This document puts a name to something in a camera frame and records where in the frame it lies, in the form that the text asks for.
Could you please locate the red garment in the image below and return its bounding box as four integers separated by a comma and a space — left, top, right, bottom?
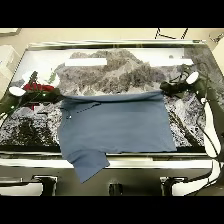
22, 82, 56, 112

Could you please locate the blue T-shirt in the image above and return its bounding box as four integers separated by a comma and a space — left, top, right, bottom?
56, 89, 178, 185

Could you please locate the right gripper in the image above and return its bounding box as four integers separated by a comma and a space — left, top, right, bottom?
159, 81, 183, 99

